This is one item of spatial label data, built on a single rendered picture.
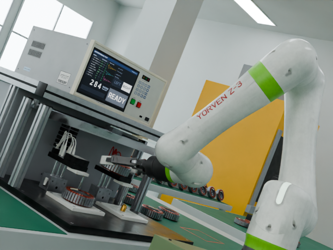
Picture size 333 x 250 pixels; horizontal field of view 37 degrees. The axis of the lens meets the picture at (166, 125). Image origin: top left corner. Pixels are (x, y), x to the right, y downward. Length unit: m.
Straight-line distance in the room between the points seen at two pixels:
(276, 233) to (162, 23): 4.84
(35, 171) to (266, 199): 0.94
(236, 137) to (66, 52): 3.81
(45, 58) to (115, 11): 8.30
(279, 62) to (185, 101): 6.98
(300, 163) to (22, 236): 0.78
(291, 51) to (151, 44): 4.59
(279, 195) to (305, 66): 0.36
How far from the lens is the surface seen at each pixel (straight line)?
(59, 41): 1.89
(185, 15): 6.09
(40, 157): 1.88
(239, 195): 5.30
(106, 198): 1.98
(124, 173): 1.73
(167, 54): 5.96
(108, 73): 1.81
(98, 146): 2.04
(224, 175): 5.43
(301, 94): 1.50
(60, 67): 1.83
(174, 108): 8.41
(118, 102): 1.88
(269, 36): 7.96
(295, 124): 1.49
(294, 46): 1.38
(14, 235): 1.27
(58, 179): 1.79
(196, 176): 1.49
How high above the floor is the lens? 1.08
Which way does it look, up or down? 2 degrees up
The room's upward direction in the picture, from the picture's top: 22 degrees clockwise
